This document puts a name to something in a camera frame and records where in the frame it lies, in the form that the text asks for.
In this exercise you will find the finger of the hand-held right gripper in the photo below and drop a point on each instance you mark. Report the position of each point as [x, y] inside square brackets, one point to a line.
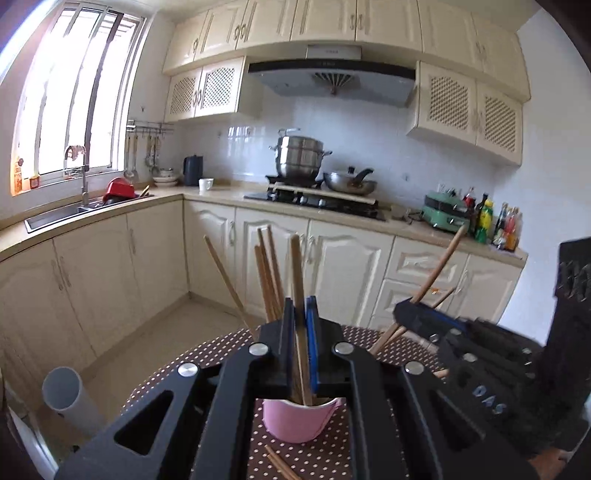
[415, 323]
[438, 318]

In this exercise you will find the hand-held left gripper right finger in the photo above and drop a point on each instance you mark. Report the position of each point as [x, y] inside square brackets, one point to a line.
[311, 341]

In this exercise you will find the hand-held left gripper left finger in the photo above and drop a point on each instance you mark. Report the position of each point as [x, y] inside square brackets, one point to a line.
[286, 341]

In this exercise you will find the pink cup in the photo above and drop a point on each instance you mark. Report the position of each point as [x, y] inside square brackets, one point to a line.
[295, 424]

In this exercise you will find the pile of wooden chopsticks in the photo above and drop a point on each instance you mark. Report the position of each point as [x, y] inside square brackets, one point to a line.
[279, 464]

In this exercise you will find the person's right hand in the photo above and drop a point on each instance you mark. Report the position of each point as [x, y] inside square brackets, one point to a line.
[549, 464]

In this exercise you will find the green electric cooker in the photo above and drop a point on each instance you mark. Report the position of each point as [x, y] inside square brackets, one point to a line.
[445, 212]

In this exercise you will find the group of condiment bottles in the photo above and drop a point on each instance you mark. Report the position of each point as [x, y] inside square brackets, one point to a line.
[485, 217]

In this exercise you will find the black glass gas stove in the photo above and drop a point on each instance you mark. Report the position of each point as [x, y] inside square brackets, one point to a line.
[314, 204]

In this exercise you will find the beige countertop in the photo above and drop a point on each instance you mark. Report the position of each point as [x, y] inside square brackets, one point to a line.
[217, 194]

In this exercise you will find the white mug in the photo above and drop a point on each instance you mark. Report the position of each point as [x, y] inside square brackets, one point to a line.
[206, 184]

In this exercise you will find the stainless steel steamer pot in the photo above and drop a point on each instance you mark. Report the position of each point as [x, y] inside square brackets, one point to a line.
[299, 159]

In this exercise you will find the black electric kettle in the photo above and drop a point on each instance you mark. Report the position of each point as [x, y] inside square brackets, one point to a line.
[193, 170]

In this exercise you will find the stack of white bowls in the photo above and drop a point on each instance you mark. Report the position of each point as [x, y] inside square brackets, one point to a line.
[166, 177]

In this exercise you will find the cream lattice door cabinet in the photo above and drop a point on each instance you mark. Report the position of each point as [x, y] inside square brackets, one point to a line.
[466, 110]
[207, 87]

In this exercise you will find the grey plastic pipe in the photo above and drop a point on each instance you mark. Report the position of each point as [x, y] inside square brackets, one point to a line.
[69, 392]

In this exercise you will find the red pot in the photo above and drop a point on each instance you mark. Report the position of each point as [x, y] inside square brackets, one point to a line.
[119, 189]

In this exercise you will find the hanging steel spatulas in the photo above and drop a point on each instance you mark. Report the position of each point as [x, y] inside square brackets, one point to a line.
[152, 154]

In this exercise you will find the hanging steel ladle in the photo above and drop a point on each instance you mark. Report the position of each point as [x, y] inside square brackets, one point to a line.
[129, 157]

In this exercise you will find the stainless steel sink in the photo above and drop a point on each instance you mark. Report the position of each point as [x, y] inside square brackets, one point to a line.
[60, 217]

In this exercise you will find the black and grey range hood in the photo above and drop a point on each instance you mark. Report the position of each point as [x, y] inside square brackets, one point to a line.
[332, 78]

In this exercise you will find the steel kitchen faucet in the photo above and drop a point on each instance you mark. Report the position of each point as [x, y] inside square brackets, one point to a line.
[83, 175]

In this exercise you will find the orange bottle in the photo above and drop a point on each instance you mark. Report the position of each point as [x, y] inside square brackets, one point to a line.
[18, 175]

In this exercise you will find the barred kitchen window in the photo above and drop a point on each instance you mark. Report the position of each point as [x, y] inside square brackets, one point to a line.
[69, 83]

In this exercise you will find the metal wall utensil rack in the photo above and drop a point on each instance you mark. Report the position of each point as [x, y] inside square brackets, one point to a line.
[147, 129]

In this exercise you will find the cream upper wall cabinets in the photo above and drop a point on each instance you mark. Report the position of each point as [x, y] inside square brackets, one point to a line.
[323, 23]

